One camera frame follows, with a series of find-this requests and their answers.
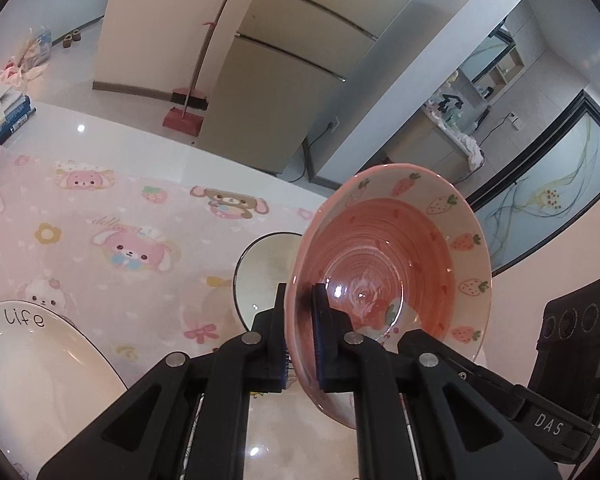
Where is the red dustpan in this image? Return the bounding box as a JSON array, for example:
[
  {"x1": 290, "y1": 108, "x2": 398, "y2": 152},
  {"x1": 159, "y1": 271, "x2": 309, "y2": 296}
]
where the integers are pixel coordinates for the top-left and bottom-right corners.
[{"x1": 162, "y1": 105, "x2": 202, "y2": 137}]

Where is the pink cartoon print tablecloth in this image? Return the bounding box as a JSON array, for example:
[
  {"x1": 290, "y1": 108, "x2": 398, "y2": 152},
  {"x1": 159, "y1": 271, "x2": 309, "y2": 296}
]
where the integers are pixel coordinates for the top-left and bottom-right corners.
[{"x1": 0, "y1": 152, "x2": 331, "y2": 396}]

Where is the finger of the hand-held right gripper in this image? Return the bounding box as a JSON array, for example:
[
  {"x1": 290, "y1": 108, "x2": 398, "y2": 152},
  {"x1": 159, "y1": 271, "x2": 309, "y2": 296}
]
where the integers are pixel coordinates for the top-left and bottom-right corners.
[{"x1": 459, "y1": 366, "x2": 532, "y2": 424}]

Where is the beige refrigerator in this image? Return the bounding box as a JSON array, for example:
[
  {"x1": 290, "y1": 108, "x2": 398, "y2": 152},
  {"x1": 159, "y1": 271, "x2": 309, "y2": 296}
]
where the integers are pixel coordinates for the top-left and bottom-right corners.
[{"x1": 200, "y1": 0, "x2": 431, "y2": 177}]

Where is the grey bathroom cabinet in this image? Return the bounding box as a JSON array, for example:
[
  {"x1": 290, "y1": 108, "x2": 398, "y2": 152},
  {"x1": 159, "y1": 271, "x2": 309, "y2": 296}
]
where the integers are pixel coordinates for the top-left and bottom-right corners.
[{"x1": 384, "y1": 105, "x2": 481, "y2": 182}]

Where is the white cloth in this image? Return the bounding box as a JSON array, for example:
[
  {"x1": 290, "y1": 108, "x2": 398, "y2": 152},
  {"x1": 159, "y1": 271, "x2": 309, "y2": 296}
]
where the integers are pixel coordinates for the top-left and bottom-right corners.
[{"x1": 455, "y1": 132, "x2": 487, "y2": 172}]

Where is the wall shelf unit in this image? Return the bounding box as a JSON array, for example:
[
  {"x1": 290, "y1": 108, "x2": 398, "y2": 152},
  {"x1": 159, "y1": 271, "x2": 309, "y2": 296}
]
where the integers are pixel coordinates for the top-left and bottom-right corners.
[{"x1": 457, "y1": 30, "x2": 526, "y2": 99}]

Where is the pink strawberry print bowl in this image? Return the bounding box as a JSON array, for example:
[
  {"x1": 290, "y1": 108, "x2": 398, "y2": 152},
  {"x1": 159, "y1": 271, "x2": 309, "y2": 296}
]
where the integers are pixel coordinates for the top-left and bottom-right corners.
[{"x1": 284, "y1": 162, "x2": 493, "y2": 431}]

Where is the red broom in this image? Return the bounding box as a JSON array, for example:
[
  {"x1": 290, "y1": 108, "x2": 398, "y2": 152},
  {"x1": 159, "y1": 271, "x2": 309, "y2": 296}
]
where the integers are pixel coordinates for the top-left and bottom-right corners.
[{"x1": 171, "y1": 0, "x2": 241, "y2": 112}]

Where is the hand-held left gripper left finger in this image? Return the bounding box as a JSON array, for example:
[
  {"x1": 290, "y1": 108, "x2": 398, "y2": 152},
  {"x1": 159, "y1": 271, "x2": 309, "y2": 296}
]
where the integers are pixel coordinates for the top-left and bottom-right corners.
[{"x1": 37, "y1": 282, "x2": 288, "y2": 480}]

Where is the white ribbed bowl dark rim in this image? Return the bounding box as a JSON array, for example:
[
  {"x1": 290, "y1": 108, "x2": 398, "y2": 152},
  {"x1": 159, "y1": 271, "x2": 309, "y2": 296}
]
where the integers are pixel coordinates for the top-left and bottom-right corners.
[{"x1": 233, "y1": 231, "x2": 306, "y2": 332}]

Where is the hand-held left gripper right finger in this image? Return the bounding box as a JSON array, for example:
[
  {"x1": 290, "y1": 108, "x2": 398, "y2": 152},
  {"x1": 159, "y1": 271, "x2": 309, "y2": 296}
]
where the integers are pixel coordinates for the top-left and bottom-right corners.
[{"x1": 311, "y1": 282, "x2": 573, "y2": 480}]

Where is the pink plastic bag pile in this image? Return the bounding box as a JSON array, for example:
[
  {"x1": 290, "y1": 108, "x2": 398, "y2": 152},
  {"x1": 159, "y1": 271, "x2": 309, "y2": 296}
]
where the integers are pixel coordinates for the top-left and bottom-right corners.
[{"x1": 0, "y1": 27, "x2": 52, "y2": 86}]

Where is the stack of blue books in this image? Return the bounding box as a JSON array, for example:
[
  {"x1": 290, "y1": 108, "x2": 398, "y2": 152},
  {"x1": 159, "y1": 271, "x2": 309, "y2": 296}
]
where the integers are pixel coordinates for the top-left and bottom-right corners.
[{"x1": 0, "y1": 82, "x2": 35, "y2": 161}]

